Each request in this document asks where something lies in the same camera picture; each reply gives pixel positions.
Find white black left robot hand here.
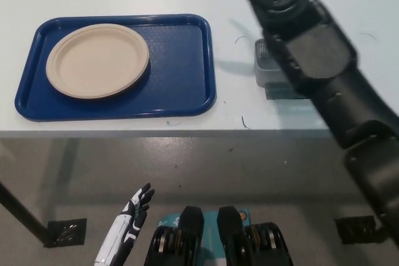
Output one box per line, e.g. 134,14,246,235
95,183,155,266

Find beige paper plate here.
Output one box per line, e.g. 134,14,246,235
46,23,151,100

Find black table foot plate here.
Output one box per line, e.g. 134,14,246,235
335,215,383,245
43,217,87,248

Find blue plastic tray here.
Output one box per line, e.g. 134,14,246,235
14,13,218,122

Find black ribbed robot body block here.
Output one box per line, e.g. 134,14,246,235
217,205,294,266
145,205,205,266

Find black robot legs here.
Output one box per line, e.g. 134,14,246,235
157,209,250,266

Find black table leg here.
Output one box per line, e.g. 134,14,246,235
0,181,52,247

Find grey box stand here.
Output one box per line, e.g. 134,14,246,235
254,38,296,87

